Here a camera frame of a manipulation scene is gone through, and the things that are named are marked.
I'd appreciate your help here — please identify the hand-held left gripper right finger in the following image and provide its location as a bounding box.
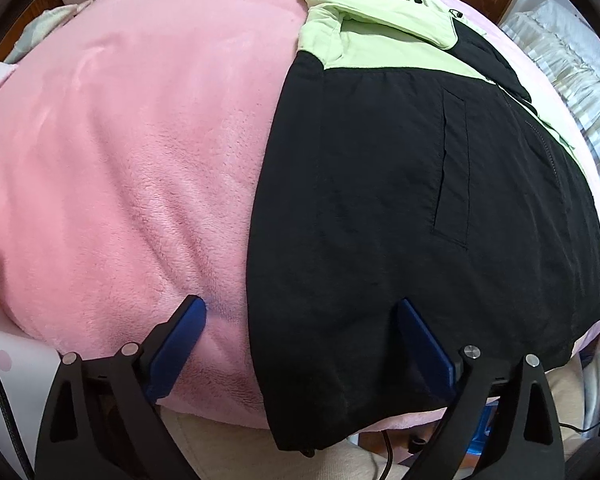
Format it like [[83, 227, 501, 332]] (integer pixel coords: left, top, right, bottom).
[[397, 297, 566, 480]]

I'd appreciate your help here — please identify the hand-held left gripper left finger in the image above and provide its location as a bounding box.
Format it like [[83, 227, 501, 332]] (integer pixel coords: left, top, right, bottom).
[[32, 295, 208, 480]]

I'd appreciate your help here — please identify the green and black hooded jacket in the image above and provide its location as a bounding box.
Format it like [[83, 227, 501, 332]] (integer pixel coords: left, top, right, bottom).
[[245, 0, 600, 458]]

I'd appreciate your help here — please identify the white dotted cloth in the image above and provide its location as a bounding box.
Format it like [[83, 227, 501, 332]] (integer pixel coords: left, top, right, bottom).
[[0, 245, 61, 480]]

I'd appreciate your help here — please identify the pink fleece bed blanket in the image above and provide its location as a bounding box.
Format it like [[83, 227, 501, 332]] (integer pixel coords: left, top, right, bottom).
[[0, 0, 600, 431]]

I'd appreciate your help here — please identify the pale green pillow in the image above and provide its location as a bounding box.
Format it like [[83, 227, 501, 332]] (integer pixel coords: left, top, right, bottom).
[[2, 2, 93, 63]]

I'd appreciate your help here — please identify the black cable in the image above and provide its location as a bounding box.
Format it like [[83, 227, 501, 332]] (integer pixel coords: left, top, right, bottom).
[[0, 330, 36, 480]]

